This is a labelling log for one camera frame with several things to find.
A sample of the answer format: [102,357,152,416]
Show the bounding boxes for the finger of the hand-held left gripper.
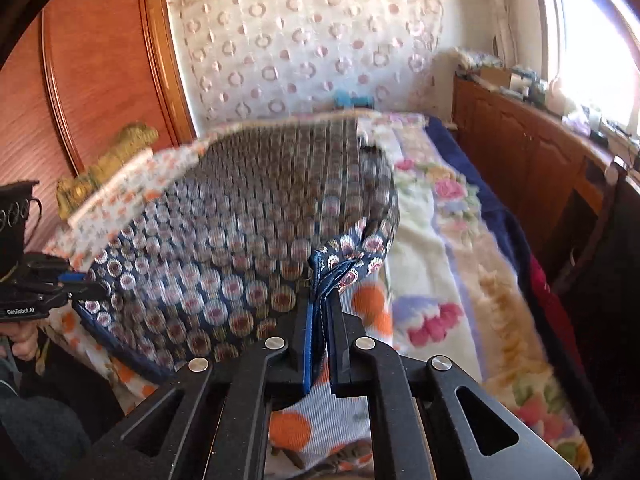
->
[50,280,109,303]
[22,254,86,282]

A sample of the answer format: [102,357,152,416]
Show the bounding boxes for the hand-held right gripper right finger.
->
[322,295,583,480]

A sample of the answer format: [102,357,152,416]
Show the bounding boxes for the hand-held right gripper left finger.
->
[87,295,326,480]

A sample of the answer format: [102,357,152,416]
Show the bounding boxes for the navy medallion print shirt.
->
[72,112,401,386]

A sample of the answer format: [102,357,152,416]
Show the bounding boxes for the person's left hand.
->
[0,320,41,361]

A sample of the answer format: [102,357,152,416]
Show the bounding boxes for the orange fruit print bedsheet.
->
[42,147,396,480]

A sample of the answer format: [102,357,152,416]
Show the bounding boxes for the person's grey trousers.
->
[0,380,93,480]

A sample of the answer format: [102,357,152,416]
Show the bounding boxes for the pastel floral blanket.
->
[357,112,596,476]

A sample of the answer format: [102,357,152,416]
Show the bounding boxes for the gold sunflower folded blanket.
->
[55,122,161,221]

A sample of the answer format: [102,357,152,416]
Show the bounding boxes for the reddish wooden wardrobe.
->
[0,0,198,261]

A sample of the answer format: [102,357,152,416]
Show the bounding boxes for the small blue object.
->
[332,89,376,110]

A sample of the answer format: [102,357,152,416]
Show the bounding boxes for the brown wooden cabinet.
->
[450,72,616,281]

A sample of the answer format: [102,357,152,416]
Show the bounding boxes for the black garment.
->
[565,175,640,361]

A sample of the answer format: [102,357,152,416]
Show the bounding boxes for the circle pattern sheer curtain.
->
[167,0,446,128]

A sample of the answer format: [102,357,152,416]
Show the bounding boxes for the cardboard box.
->
[480,67,513,88]

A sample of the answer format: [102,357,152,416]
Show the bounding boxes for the stack of folded cloths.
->
[452,47,506,71]

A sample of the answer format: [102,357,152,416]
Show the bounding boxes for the wooden chair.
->
[550,157,640,301]

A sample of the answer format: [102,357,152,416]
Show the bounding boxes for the clutter of small items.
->
[512,65,640,161]

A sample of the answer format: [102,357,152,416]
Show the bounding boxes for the pale window curtain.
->
[482,0,521,61]

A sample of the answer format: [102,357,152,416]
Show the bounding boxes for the window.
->
[535,0,640,141]

